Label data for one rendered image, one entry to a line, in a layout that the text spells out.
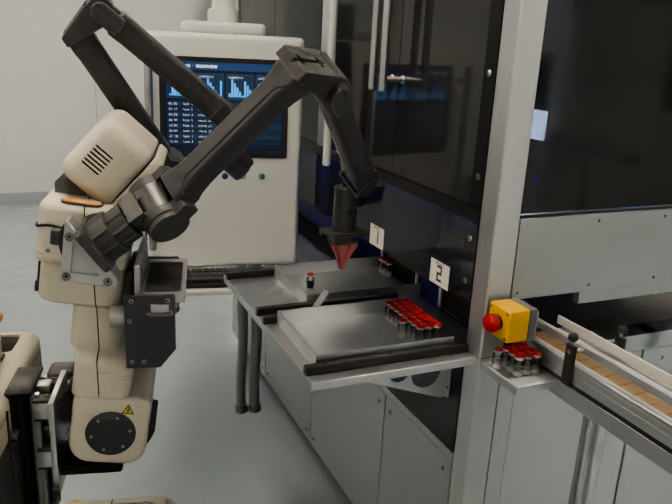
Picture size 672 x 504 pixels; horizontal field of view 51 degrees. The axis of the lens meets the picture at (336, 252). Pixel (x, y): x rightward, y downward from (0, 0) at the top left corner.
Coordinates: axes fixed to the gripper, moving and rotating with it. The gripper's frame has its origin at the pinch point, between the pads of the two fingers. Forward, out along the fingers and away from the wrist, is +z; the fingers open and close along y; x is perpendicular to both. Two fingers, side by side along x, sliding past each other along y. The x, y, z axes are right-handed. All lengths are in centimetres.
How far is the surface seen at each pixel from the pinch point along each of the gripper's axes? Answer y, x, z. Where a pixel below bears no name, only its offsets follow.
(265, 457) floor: 16, 74, 104
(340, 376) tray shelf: -13.6, -25.7, 14.6
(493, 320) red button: 15.3, -37.8, 1.3
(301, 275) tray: 7.4, 34.6, 15.0
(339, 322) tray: 0.3, -0.8, 14.6
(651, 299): 98, -17, 16
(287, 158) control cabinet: 17, 68, -13
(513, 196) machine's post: 22.4, -31.2, -23.3
